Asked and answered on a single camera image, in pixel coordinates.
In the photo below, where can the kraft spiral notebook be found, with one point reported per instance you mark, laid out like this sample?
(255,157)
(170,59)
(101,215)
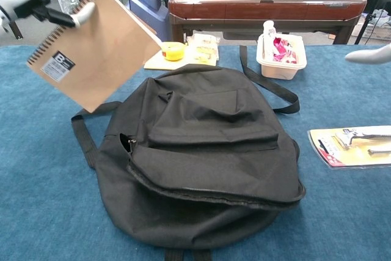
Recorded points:
(100,53)

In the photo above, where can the black fabric backpack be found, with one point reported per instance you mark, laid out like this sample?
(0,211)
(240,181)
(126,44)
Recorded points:
(214,166)

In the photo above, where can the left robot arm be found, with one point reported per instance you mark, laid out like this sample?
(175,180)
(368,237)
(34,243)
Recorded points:
(3,22)

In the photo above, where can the dark table leg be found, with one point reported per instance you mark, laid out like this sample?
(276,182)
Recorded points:
(16,30)

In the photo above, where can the pale yellow flat pad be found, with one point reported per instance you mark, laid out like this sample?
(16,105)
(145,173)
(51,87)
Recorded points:
(155,63)

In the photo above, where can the yellow tape measure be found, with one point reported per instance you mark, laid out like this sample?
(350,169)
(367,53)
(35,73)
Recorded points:
(173,50)

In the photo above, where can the stack of yellow clear packets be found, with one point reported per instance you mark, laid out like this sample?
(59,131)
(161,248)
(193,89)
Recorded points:
(204,47)

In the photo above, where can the brown mahjong table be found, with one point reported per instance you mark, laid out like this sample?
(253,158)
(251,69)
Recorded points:
(244,8)

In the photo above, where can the small white bottle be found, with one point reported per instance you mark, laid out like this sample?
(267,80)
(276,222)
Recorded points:
(268,38)

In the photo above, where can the pink red sachets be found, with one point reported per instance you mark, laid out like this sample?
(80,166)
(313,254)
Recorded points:
(284,51)

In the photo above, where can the white plastic tub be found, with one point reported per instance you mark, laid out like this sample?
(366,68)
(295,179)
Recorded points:
(279,71)

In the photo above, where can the black tripod stand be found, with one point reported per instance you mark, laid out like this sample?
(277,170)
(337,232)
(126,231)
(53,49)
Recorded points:
(371,13)

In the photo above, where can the white plastic basket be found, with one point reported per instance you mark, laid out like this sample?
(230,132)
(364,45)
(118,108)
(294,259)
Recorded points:
(378,30)

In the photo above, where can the yellow blister pack with tool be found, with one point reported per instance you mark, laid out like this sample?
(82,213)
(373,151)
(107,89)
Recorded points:
(351,151)

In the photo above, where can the blue purple robot pedestal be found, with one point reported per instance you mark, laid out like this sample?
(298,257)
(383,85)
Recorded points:
(146,1)

